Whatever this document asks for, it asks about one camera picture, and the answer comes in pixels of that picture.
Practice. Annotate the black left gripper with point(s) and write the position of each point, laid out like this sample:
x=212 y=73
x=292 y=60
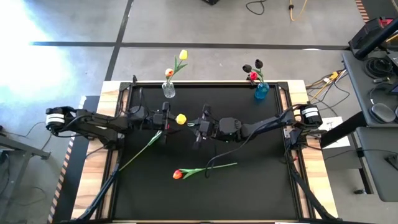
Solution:
x=166 y=109

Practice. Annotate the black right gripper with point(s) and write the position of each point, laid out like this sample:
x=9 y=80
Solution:
x=206 y=112

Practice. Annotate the orange red artificial tulip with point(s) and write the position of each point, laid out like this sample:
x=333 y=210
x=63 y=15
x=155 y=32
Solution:
x=169 y=72
x=177 y=174

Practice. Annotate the dark purple artificial tulip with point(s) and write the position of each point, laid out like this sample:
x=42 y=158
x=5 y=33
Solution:
x=258 y=64
x=247 y=68

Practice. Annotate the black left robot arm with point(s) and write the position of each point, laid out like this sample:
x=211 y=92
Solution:
x=93 y=119

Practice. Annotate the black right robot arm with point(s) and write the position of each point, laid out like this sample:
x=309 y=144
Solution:
x=264 y=124

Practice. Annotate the clear glass vase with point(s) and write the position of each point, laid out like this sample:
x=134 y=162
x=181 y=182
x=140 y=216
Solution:
x=168 y=91

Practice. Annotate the blue glass vase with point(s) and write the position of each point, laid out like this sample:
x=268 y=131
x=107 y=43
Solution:
x=262 y=91

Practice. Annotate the light wooden table board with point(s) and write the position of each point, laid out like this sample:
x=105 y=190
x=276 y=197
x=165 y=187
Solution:
x=323 y=186
x=90 y=174

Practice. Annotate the white paper sheet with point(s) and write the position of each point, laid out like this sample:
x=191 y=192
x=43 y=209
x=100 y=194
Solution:
x=334 y=124

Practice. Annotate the black desk leg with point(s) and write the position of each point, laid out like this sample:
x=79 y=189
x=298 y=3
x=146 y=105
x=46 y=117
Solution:
x=342 y=132

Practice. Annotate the grey metal stand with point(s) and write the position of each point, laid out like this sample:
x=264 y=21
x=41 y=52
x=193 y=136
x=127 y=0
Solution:
x=21 y=148

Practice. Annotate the grey desk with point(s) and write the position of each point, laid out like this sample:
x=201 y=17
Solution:
x=357 y=93
x=382 y=168

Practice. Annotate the black computer mouse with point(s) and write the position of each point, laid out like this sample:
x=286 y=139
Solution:
x=383 y=112

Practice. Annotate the black and red device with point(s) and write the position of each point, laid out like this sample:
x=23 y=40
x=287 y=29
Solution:
x=365 y=31

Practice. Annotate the black monitor pole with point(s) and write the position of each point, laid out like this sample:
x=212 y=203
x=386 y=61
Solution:
x=373 y=41

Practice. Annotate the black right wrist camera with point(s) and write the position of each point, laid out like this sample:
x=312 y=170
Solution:
x=204 y=127

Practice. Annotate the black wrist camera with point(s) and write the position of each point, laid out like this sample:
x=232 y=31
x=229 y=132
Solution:
x=157 y=119
x=204 y=127

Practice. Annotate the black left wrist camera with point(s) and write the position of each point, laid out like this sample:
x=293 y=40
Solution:
x=157 y=119

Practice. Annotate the black aluminium table frame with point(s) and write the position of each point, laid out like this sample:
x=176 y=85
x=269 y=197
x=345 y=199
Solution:
x=202 y=84

